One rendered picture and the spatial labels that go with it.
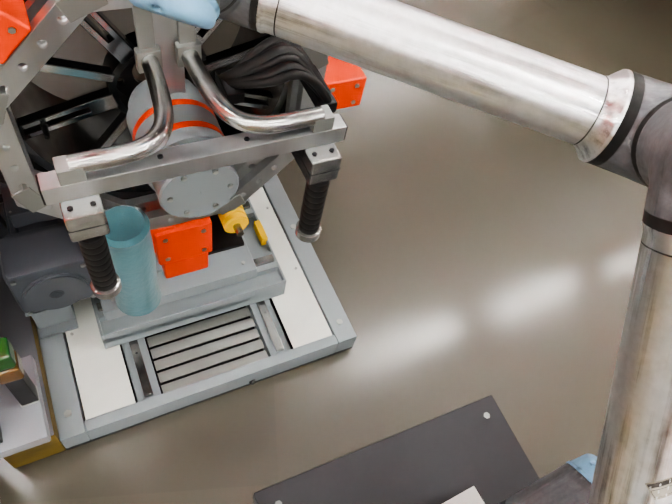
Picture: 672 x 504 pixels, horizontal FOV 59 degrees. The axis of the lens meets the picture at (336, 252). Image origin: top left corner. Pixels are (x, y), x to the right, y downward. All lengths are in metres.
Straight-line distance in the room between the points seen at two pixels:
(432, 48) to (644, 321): 0.38
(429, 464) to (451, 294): 0.72
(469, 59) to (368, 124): 1.65
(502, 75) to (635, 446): 0.44
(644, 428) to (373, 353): 1.14
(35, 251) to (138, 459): 0.58
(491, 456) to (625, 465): 0.69
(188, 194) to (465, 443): 0.85
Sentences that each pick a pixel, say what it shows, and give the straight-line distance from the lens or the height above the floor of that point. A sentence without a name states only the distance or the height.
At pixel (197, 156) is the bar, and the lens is 0.83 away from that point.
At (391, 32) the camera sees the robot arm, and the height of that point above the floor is 1.18.
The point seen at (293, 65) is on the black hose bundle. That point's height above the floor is 1.04.
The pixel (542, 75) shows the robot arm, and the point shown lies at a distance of 0.74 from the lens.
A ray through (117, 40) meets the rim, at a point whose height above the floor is 0.95.
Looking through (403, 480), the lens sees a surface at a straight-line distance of 1.37.
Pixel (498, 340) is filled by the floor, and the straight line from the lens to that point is 1.94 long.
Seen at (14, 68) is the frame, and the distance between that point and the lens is 0.93.
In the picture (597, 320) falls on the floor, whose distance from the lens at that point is 2.15.
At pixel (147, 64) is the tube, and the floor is 1.01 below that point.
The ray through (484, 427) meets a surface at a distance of 1.47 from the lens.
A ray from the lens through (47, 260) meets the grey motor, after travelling 1.45.
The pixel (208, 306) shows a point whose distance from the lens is 1.63.
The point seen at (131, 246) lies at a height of 0.73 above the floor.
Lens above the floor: 1.59
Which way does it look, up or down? 55 degrees down
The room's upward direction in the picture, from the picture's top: 16 degrees clockwise
